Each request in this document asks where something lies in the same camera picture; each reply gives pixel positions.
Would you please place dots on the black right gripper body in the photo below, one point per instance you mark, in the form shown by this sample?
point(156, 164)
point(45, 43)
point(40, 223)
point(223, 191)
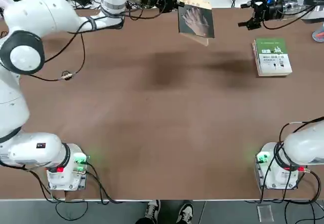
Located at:
point(273, 11)

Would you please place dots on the dark book with hands cover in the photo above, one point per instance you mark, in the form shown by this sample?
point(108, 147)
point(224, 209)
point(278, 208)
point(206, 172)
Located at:
point(197, 21)

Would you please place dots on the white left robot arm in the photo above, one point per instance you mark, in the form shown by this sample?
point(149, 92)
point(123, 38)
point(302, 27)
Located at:
point(33, 13)

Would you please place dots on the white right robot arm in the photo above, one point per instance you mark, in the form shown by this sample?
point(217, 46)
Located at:
point(303, 145)

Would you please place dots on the green and white book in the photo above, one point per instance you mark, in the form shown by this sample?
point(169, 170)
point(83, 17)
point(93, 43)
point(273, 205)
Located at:
point(272, 56)

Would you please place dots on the translucent blue pen cup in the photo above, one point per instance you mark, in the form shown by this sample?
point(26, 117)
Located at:
point(317, 39)

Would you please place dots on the red marker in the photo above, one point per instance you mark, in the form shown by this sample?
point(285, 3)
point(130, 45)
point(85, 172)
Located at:
point(321, 34)

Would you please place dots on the person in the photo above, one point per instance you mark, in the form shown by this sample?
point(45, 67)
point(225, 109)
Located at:
point(152, 210)

